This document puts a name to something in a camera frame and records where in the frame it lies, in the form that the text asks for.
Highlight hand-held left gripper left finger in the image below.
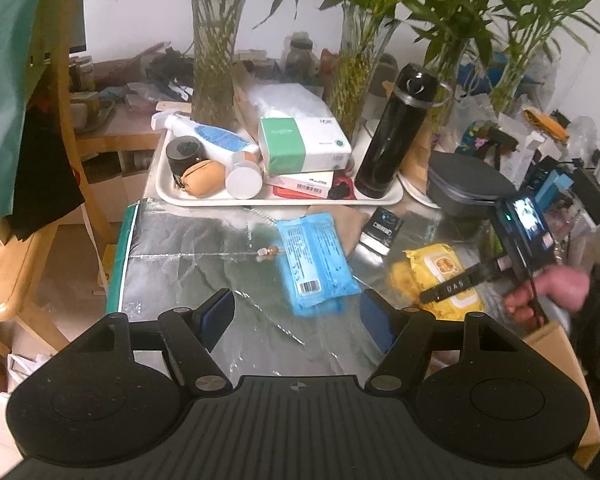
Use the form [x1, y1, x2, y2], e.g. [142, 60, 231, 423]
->
[70, 287, 237, 397]

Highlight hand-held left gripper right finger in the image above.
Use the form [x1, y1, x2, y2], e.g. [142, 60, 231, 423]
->
[359, 290, 526, 393]

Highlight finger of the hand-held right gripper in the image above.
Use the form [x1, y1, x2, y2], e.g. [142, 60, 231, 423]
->
[419, 256, 512, 306]

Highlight yellow wet wipes packet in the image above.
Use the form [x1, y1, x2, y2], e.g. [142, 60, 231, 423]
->
[390, 242, 483, 322]

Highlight blue wet wipes packet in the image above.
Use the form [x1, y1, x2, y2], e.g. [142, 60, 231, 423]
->
[276, 211, 362, 317]

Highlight cardboard box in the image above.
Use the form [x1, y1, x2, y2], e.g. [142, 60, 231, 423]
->
[425, 321, 600, 466]

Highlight person's right hand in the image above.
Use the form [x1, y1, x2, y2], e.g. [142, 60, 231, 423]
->
[502, 265, 592, 329]

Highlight blue carton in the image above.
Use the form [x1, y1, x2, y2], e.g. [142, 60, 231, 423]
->
[532, 169, 576, 206]

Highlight silver foil mat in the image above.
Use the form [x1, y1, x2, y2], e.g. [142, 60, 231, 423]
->
[106, 199, 496, 378]

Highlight grey zip case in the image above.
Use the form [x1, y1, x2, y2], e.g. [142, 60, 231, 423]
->
[426, 151, 516, 218]

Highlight small black box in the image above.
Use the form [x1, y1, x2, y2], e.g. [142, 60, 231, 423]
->
[361, 206, 405, 253]

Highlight brown paper sheet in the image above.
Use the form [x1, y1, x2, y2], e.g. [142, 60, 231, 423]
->
[307, 205, 376, 256]

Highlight floral patterned bag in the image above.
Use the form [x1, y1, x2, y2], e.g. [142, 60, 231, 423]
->
[455, 120, 501, 156]

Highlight white plate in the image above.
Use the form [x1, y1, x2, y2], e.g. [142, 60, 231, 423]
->
[397, 170, 441, 209]

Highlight orange snack packet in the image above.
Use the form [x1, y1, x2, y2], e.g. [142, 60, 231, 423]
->
[522, 109, 571, 142]

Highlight white jar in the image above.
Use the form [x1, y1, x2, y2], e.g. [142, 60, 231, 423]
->
[225, 150, 266, 200]

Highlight brown leather pouch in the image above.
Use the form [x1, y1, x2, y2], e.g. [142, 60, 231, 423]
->
[182, 159, 227, 197]

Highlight white tray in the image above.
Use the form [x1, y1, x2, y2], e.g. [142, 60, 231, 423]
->
[155, 127, 405, 207]

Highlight glass vase with bamboo stalks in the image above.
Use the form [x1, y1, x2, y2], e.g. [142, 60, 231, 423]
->
[485, 0, 600, 116]
[410, 0, 501, 136]
[320, 0, 416, 146]
[185, 0, 301, 131]

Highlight red and white flat box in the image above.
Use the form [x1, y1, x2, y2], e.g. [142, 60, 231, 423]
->
[265, 170, 337, 200]

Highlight black thermos bottle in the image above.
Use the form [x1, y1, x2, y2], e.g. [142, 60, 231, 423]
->
[354, 62, 438, 200]

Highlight black round container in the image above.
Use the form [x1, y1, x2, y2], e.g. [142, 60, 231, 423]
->
[166, 136, 204, 176]

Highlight white spray bottle blue label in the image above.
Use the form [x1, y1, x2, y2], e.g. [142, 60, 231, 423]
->
[151, 111, 261, 158]

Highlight green and white tissue box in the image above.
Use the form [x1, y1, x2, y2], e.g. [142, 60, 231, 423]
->
[257, 116, 353, 176]

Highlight white floor bags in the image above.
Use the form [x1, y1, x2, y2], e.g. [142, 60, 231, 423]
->
[0, 352, 56, 396]

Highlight wooden chair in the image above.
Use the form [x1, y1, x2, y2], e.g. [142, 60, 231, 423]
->
[0, 0, 126, 356]

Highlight wooden side table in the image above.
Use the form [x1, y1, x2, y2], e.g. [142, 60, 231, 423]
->
[70, 45, 191, 191]

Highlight white plastic bag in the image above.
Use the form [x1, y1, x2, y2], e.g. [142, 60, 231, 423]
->
[247, 82, 331, 131]

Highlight dark glass jar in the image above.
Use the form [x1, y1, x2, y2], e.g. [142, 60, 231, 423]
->
[284, 32, 318, 83]

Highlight green tote bag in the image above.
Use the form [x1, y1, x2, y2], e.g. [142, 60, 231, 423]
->
[0, 0, 56, 223]

